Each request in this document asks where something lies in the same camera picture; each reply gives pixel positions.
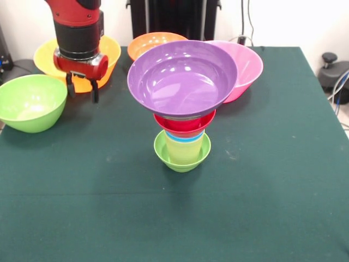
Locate blue cup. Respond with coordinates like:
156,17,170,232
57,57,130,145
165,130,206,144

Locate large yellow bowl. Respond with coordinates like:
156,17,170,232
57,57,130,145
33,35,122,93

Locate small green bowl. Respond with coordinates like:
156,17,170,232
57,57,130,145
153,130,212,173

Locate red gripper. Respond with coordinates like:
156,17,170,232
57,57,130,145
53,48,109,104

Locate black equipment box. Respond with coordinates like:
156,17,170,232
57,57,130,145
0,26,14,80

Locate orange bowl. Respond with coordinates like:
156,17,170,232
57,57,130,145
127,32,189,62

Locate dark green tablecloth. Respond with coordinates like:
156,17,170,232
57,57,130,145
0,45,349,262

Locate large pink bowl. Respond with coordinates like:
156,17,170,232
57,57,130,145
204,40,264,104

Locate purple bowl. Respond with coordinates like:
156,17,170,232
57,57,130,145
127,40,238,118

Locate yellow cup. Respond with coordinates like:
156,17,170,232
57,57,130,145
164,135,205,165

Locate white and blue cables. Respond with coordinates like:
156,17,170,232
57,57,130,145
327,69,349,110

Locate small red bowl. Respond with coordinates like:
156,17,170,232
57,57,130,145
153,109,217,137

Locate large green bowl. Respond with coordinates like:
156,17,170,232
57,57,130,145
0,74,68,134

